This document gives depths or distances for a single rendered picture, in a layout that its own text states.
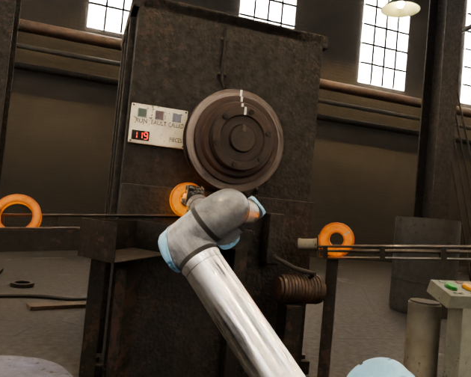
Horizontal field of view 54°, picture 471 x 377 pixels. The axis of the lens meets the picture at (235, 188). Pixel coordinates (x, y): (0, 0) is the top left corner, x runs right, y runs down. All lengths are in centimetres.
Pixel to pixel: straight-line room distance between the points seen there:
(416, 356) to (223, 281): 99
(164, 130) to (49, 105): 613
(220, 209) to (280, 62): 136
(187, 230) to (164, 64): 120
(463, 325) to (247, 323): 91
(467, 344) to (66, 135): 715
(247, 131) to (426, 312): 102
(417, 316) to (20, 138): 712
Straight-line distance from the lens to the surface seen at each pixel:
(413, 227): 452
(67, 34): 774
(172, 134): 219
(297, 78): 247
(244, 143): 204
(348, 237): 216
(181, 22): 234
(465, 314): 183
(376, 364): 112
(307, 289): 211
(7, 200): 208
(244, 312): 115
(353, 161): 967
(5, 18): 484
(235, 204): 124
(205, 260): 119
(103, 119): 820
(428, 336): 193
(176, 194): 206
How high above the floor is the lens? 80
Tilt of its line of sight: 2 degrees up
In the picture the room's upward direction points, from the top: 5 degrees clockwise
